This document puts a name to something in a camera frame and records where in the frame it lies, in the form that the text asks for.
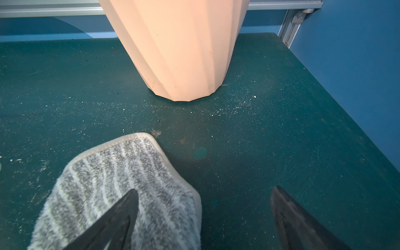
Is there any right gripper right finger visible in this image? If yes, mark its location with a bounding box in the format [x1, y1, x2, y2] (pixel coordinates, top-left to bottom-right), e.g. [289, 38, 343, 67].
[270, 186, 350, 250]

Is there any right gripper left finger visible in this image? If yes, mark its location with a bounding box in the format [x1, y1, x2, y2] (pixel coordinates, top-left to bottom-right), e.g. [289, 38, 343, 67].
[65, 189, 139, 250]

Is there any grey striped cloth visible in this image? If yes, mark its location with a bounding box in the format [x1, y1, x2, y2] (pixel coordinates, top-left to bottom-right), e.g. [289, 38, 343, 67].
[29, 133, 202, 250]

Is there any terracotta flower pot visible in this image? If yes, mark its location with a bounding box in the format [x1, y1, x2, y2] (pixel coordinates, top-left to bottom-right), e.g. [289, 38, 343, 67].
[100, 1, 249, 102]

